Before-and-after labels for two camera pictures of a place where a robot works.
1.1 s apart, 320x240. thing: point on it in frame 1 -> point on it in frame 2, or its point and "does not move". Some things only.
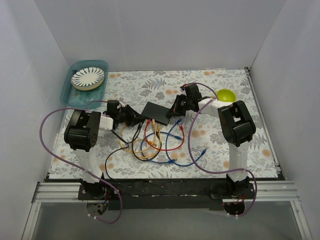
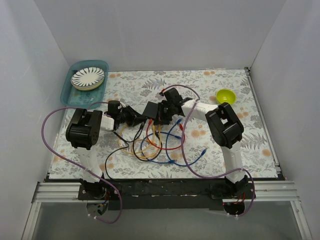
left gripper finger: x=138 y=117 does not move
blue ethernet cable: x=173 y=161 does not move
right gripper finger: x=179 y=107 -> x=164 y=116
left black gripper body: x=131 y=115 does not move
